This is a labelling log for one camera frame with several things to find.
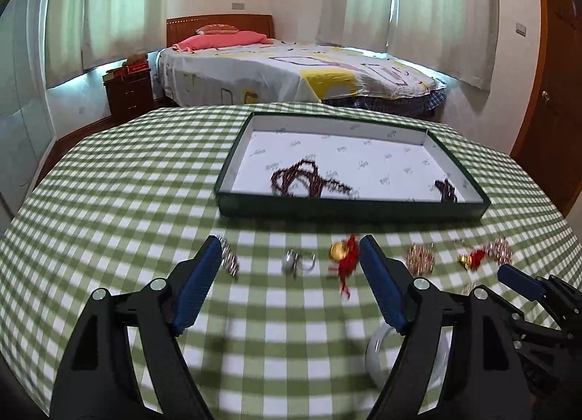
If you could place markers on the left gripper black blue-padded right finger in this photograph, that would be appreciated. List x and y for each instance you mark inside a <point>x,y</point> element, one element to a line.
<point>483,376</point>

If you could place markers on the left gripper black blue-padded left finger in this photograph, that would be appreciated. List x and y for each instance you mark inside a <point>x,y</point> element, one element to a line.
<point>123,360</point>

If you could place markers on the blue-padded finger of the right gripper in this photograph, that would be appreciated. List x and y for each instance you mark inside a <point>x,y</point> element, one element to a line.
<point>520,281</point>

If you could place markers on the pearl crystal brooch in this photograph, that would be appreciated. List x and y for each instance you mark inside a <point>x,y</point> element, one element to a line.
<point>499,251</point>

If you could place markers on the small gold red tassel charm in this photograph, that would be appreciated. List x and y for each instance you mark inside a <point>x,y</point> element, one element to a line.
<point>472,261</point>

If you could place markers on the gold coin red knot charm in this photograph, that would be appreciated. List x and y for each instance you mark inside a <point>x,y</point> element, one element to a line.
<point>344,257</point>

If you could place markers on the silver crystal hair clip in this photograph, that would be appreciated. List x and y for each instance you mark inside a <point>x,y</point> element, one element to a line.
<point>229,260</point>

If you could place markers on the green jewelry tray white lining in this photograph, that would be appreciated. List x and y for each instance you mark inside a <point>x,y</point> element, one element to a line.
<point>326,168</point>

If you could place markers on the brown wooden door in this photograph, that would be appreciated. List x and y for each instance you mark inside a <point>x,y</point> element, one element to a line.
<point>548,146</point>

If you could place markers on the green white checkered tablecloth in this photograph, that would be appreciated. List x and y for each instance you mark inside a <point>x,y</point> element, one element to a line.
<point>122,208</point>

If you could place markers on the dark wooden nightstand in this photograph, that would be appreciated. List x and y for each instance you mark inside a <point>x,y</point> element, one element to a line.
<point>129,96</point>

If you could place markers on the right white curtain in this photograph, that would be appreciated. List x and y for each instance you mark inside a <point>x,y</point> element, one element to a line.
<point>457,38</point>

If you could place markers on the white curtain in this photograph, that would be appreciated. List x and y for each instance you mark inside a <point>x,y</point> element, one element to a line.
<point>457,38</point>
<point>83,34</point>

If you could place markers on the red box on nightstand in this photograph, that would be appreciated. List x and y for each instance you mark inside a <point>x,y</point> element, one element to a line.
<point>129,68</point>

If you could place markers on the bed with patterned sheet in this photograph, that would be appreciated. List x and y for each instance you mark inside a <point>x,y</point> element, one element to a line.
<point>282,72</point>

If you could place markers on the pink pillow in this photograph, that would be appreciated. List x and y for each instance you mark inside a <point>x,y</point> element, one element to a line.
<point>221,40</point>

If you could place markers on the orange patterned pillow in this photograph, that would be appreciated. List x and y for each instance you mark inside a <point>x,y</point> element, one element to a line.
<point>216,29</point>

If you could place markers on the left white curtain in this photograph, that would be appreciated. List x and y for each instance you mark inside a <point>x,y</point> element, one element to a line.
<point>83,34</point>

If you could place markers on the wall light switch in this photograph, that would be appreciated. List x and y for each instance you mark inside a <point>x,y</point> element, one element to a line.
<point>521,29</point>

